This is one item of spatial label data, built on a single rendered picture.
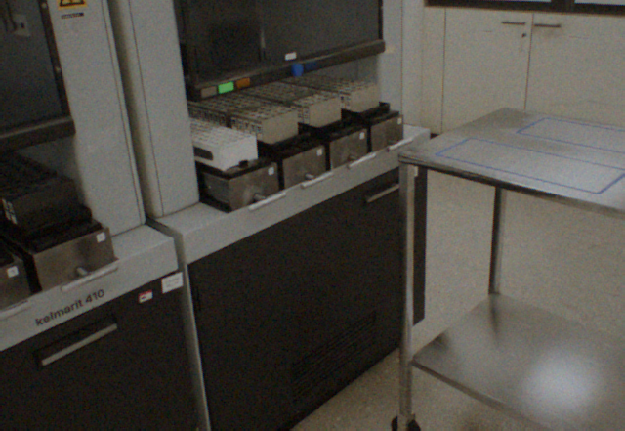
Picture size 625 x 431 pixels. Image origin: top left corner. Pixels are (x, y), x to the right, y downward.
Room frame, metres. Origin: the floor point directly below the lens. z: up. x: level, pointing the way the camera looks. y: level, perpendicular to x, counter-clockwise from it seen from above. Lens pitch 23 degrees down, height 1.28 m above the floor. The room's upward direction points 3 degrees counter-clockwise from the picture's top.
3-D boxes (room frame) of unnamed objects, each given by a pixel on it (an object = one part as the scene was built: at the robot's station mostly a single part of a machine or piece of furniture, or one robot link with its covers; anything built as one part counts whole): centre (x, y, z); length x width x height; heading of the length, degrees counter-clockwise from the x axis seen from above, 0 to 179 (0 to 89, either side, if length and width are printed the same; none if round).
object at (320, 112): (1.53, -0.03, 0.85); 0.12 x 0.02 x 0.06; 134
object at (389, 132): (1.80, 0.02, 0.78); 0.73 x 0.14 x 0.09; 44
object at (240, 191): (1.48, 0.35, 0.78); 0.73 x 0.14 x 0.09; 44
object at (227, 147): (1.39, 0.26, 0.83); 0.30 x 0.10 x 0.06; 44
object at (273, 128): (1.42, 0.08, 0.85); 0.12 x 0.02 x 0.06; 135
